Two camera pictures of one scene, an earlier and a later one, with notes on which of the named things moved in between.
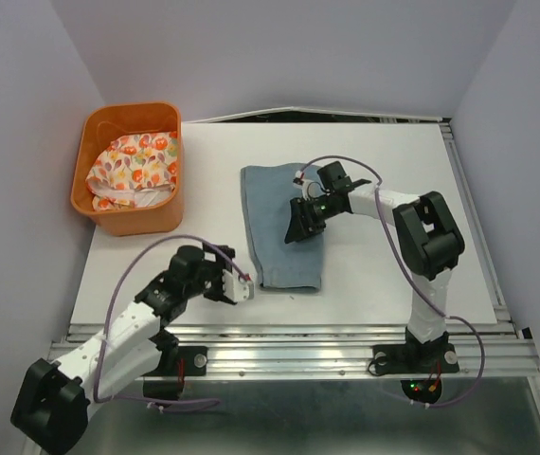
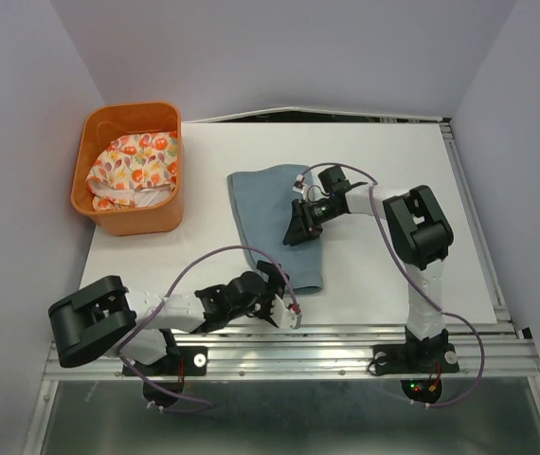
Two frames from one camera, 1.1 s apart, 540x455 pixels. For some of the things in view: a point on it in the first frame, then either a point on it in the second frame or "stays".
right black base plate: (418, 358) stays
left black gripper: (220, 263) -> (274, 284)
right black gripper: (301, 223) stays
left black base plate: (195, 360) stays
